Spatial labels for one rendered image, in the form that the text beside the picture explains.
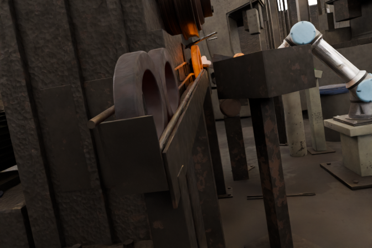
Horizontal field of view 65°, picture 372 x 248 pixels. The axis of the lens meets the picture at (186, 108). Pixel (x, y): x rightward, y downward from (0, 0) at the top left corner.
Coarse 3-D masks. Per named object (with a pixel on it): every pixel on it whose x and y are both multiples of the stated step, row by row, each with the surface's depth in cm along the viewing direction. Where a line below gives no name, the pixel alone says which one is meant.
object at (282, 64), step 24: (288, 48) 88; (216, 72) 106; (240, 72) 94; (264, 72) 84; (288, 72) 88; (312, 72) 93; (240, 96) 96; (264, 96) 86; (264, 120) 100; (264, 144) 102; (264, 168) 104; (264, 192) 107; (288, 216) 106; (264, 240) 115; (288, 240) 106
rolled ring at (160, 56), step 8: (160, 48) 63; (152, 56) 60; (160, 56) 59; (168, 56) 67; (160, 64) 58; (168, 64) 68; (160, 72) 57; (168, 72) 70; (168, 80) 72; (176, 80) 73; (168, 88) 72; (176, 88) 72; (168, 96) 72; (176, 96) 72; (168, 104) 59; (176, 104) 71; (168, 112) 59; (168, 120) 60
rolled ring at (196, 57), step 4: (192, 48) 148; (196, 48) 147; (192, 52) 146; (196, 52) 146; (192, 56) 146; (196, 56) 145; (200, 56) 160; (192, 60) 145; (196, 60) 145; (200, 60) 160; (196, 64) 145; (200, 64) 160; (196, 68) 146; (200, 68) 159; (196, 72) 147; (196, 76) 149
